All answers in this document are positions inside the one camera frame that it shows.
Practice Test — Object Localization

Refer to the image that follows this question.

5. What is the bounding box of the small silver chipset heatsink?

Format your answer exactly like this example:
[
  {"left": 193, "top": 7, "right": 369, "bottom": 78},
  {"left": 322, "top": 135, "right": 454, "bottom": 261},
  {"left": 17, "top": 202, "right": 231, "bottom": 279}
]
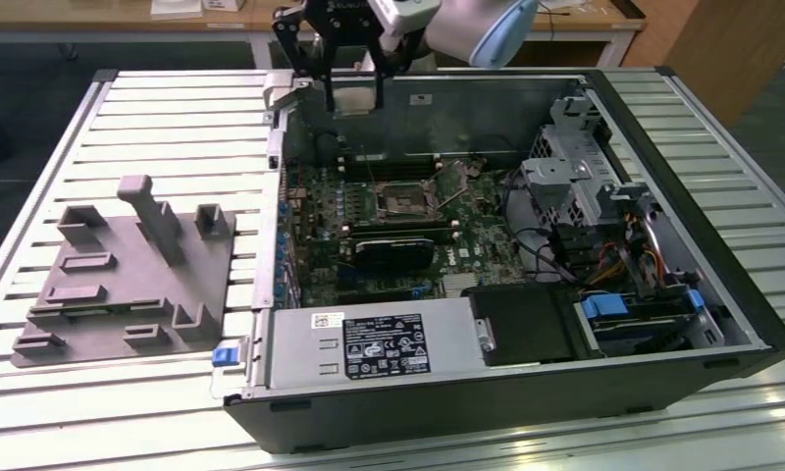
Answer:
[{"left": 442, "top": 273, "right": 477, "bottom": 298}]

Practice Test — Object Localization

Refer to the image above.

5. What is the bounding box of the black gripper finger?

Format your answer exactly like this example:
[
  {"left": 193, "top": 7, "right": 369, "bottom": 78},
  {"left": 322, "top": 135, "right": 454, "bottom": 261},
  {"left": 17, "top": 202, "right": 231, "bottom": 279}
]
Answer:
[
  {"left": 363, "top": 28, "right": 427, "bottom": 110},
  {"left": 269, "top": 4, "right": 339, "bottom": 113}
]

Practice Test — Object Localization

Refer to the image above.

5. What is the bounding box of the grey parts rack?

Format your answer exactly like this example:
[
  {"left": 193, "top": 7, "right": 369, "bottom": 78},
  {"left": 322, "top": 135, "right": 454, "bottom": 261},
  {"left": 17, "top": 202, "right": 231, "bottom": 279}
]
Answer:
[{"left": 9, "top": 174, "right": 241, "bottom": 369}]

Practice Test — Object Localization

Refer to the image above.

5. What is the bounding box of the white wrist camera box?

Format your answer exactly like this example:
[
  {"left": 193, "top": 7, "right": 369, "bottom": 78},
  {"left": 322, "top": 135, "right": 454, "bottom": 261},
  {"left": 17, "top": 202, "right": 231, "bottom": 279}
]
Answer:
[{"left": 370, "top": 0, "right": 443, "bottom": 53}]

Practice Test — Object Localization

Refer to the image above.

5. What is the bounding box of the white paper sheet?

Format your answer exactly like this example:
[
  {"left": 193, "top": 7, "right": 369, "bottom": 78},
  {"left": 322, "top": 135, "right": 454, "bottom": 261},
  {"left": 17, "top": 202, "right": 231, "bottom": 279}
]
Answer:
[{"left": 149, "top": 0, "right": 205, "bottom": 22}]

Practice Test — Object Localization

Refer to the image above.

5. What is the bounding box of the black open PC case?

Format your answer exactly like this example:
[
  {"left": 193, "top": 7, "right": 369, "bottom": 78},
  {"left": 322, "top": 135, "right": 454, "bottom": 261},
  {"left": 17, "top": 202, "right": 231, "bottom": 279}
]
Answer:
[{"left": 221, "top": 67, "right": 785, "bottom": 455}]

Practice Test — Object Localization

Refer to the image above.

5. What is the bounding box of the coloured power wire bundle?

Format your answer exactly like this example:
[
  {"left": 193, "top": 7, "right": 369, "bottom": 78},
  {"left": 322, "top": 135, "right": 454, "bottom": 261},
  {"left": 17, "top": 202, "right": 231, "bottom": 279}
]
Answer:
[{"left": 594, "top": 242, "right": 670, "bottom": 287}]

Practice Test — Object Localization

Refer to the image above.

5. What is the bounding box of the black plastic air shroud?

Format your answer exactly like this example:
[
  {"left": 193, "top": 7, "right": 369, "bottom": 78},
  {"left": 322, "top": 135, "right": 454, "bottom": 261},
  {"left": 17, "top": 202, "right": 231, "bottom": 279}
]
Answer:
[{"left": 462, "top": 283, "right": 591, "bottom": 367}]

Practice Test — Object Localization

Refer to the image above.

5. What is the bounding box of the silver metal drive cage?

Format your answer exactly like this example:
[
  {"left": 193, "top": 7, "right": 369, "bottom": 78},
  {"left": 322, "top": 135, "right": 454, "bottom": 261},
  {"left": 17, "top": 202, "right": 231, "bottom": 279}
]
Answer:
[{"left": 519, "top": 95, "right": 649, "bottom": 232}]

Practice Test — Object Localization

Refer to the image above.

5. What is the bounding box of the brown wooden cabinet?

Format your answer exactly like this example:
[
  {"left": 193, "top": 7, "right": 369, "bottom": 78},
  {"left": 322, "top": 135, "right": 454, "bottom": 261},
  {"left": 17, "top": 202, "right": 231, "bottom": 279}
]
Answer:
[{"left": 626, "top": 0, "right": 785, "bottom": 130}]

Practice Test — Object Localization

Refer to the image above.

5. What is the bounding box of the grey power supply unit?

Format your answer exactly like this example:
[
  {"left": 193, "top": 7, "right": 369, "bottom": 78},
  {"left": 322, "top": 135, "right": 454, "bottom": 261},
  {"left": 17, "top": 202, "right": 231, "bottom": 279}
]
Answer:
[{"left": 258, "top": 307, "right": 489, "bottom": 390}]

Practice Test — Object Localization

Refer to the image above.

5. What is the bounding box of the metal socket cover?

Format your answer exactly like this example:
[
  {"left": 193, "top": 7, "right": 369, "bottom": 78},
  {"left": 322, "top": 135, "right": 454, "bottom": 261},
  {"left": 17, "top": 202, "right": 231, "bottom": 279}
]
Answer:
[{"left": 430, "top": 159, "right": 482, "bottom": 195}]

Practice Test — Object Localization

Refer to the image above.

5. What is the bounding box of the green motherboard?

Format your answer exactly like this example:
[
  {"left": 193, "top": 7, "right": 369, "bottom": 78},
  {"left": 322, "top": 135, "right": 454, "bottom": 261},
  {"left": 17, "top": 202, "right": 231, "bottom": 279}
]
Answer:
[{"left": 279, "top": 159, "right": 550, "bottom": 309}]

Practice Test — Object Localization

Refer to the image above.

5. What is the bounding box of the black RAM stick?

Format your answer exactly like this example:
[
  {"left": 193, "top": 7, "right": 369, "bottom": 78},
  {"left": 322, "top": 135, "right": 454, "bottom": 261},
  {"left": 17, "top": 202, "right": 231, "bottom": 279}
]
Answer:
[{"left": 343, "top": 220, "right": 453, "bottom": 244}]

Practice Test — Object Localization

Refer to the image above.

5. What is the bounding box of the wooden desk with white frame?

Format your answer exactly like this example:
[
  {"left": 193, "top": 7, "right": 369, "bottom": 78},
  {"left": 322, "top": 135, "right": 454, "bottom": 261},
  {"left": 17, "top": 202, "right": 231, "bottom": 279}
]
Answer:
[{"left": 0, "top": 0, "right": 648, "bottom": 70}]

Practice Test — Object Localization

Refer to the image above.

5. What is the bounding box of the black looped wire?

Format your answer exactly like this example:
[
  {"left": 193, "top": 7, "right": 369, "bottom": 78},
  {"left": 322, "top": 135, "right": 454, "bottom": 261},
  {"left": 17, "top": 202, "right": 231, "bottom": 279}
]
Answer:
[{"left": 507, "top": 226, "right": 567, "bottom": 285}]

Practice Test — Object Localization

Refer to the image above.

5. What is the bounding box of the CPU socket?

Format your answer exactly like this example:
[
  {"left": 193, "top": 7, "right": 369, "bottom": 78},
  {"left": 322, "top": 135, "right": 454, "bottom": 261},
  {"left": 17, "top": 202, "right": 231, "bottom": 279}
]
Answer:
[{"left": 371, "top": 181, "right": 443, "bottom": 222}]

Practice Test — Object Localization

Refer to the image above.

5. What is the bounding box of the blue disk carrier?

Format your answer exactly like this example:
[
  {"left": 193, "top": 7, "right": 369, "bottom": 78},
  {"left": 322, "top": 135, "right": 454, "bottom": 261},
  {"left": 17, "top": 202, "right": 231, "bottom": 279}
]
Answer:
[{"left": 578, "top": 290, "right": 630, "bottom": 326}]

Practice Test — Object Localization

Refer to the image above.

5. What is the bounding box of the blue case latch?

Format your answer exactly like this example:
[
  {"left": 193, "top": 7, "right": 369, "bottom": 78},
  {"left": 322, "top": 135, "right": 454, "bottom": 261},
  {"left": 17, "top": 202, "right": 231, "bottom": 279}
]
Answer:
[{"left": 211, "top": 344, "right": 247, "bottom": 369}]

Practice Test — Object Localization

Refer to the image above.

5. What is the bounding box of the silver CPU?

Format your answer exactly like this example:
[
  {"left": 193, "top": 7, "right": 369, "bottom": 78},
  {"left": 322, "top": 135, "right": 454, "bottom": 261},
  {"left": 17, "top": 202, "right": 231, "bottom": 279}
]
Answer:
[{"left": 331, "top": 86, "right": 378, "bottom": 117}]

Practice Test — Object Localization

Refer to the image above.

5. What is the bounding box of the metal locking lever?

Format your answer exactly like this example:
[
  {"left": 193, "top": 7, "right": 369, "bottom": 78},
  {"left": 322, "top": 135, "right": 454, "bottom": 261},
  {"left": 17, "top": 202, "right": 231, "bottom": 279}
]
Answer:
[{"left": 438, "top": 172, "right": 473, "bottom": 208}]

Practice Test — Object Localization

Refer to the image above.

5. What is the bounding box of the black graphics card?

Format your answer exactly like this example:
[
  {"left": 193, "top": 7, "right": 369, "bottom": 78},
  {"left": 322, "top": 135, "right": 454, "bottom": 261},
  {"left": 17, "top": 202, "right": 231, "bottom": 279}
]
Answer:
[{"left": 350, "top": 236, "right": 437, "bottom": 272}]

